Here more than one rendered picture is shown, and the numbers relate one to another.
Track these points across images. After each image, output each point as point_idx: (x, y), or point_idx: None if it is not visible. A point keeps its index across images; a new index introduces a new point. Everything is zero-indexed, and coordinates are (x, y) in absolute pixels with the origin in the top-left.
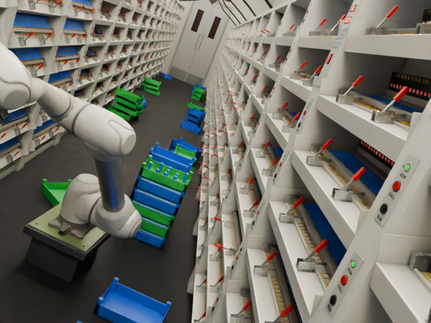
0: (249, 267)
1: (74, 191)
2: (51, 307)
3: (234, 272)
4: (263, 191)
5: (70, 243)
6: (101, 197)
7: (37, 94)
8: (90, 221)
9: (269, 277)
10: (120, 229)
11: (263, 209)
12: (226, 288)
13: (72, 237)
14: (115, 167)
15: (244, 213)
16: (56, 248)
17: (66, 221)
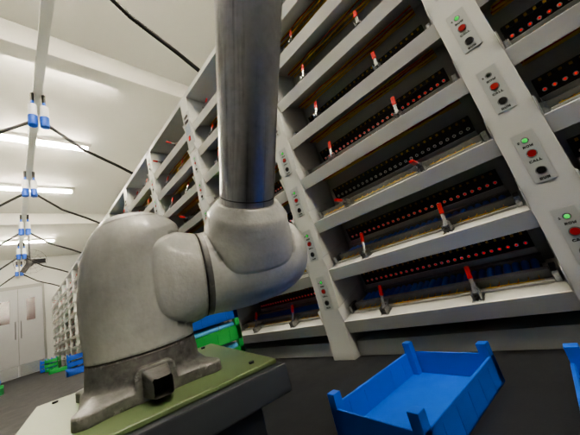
0: (573, 9)
1: (127, 241)
2: None
3: (521, 90)
4: (423, 38)
5: (223, 381)
6: (244, 157)
7: None
8: (213, 297)
9: None
10: (295, 247)
11: (470, 11)
12: (530, 120)
13: (197, 381)
14: (281, 0)
15: (399, 112)
16: None
17: (144, 356)
